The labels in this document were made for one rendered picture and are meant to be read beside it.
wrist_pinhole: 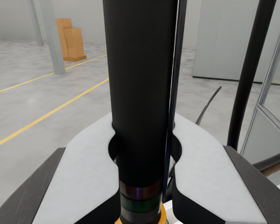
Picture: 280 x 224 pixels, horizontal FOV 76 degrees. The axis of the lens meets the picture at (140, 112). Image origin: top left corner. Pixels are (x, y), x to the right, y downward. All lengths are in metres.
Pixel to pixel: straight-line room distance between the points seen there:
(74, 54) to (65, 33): 0.85
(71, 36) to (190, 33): 7.09
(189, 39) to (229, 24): 6.89
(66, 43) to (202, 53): 5.40
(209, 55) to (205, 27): 0.72
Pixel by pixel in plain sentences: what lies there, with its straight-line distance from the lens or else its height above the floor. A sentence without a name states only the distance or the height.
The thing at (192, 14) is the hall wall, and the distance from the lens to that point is 12.18.
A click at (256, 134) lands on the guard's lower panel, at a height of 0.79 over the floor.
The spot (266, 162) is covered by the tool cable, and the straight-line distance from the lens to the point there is 0.28.
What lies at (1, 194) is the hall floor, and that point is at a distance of 2.42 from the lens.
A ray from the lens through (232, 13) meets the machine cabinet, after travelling 5.51.
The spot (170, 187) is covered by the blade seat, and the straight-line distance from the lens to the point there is 0.40.
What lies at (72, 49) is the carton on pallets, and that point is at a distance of 8.23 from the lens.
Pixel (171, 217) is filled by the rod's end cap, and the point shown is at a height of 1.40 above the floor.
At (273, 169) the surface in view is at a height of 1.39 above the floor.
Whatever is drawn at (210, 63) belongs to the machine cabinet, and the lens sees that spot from 5.61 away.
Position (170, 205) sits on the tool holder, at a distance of 0.21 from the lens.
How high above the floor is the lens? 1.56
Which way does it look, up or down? 27 degrees down
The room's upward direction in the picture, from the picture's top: straight up
